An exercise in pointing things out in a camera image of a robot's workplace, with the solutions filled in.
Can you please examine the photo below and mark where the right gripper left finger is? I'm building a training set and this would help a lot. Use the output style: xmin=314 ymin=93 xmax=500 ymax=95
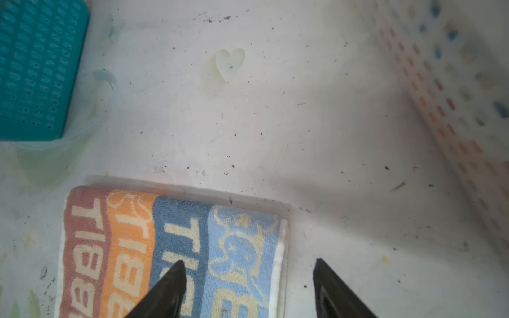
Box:
xmin=125 ymin=260 xmax=187 ymax=318

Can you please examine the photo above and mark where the striped lettered towel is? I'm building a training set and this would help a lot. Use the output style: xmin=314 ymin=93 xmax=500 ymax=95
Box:
xmin=55 ymin=186 xmax=289 ymax=317

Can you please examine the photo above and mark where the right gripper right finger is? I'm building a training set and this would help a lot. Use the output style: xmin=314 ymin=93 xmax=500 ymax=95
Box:
xmin=313 ymin=258 xmax=376 ymax=318

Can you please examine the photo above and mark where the teal plastic basket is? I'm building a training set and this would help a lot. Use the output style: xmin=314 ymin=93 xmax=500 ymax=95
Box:
xmin=1 ymin=0 xmax=90 ymax=142

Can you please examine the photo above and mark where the white plastic basket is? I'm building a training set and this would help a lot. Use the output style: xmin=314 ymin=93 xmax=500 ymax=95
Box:
xmin=362 ymin=1 xmax=508 ymax=254

